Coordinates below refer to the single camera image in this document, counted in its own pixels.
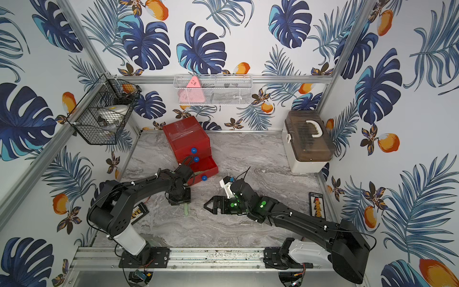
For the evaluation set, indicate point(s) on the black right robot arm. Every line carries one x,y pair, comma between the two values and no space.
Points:
348,250

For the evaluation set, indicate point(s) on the white object in basket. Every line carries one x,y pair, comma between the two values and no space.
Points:
112,115

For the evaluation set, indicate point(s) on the black wire basket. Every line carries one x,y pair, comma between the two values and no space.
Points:
104,92

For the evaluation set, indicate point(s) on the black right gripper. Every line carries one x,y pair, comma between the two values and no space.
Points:
216,202

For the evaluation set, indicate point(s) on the red three-drawer box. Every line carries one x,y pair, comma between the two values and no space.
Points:
191,146

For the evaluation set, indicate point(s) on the brown lidded storage box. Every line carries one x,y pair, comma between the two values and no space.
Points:
307,144

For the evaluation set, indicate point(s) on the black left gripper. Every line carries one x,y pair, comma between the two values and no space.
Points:
181,197

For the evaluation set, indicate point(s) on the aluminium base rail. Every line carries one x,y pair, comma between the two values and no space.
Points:
205,259

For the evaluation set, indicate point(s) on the clear mesh wall shelf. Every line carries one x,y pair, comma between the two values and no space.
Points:
220,89

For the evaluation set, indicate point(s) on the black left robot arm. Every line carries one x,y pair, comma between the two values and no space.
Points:
112,210

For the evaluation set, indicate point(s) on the pink triangle object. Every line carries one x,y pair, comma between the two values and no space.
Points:
192,93

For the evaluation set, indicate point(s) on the right yellow connector board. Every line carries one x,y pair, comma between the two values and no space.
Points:
317,205

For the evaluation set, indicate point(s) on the yellow connector board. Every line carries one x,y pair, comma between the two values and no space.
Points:
317,205
139,212

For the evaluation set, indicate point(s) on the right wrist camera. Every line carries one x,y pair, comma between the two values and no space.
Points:
226,183

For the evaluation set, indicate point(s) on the left yellow connector board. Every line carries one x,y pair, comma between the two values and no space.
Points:
139,212

